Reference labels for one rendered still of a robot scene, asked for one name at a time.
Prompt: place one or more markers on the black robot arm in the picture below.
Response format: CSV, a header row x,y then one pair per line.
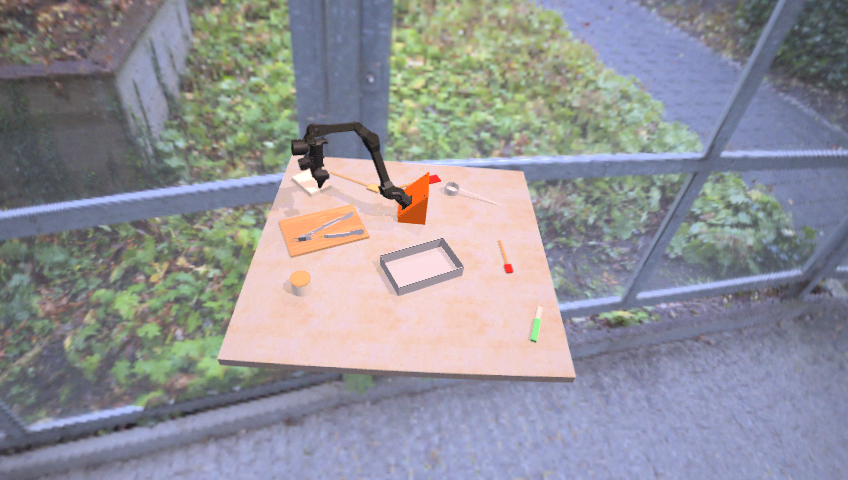
x,y
371,143

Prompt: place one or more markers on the grey cylindrical container with orange lid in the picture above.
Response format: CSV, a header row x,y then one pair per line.
x,y
301,283

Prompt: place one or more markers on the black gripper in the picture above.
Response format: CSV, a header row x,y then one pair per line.
x,y
317,173

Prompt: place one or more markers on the light wooden spoon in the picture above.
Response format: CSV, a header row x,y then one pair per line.
x,y
371,187

